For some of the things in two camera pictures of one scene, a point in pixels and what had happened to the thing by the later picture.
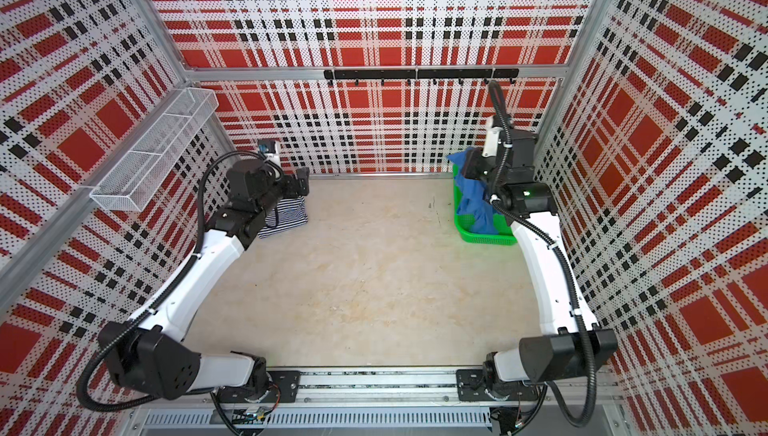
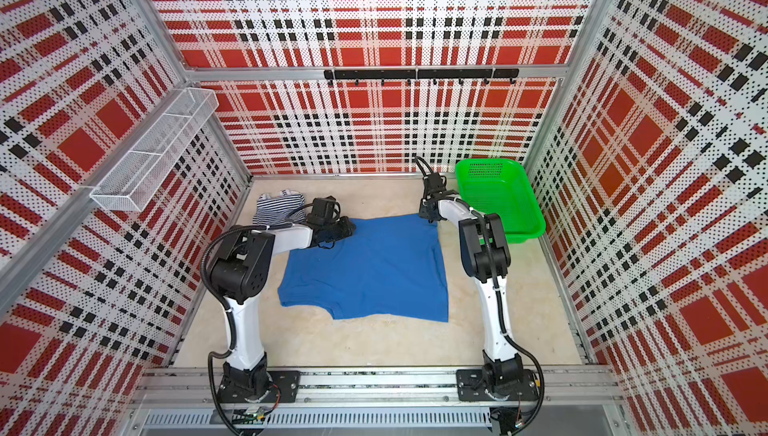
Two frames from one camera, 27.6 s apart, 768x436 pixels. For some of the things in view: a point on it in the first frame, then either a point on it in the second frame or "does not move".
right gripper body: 484,170 to 425,210
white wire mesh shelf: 129,185 does not move
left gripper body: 283,189 to 337,229
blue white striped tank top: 288,214 does not move
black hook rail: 409,74 does not move
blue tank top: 473,203 to 388,268
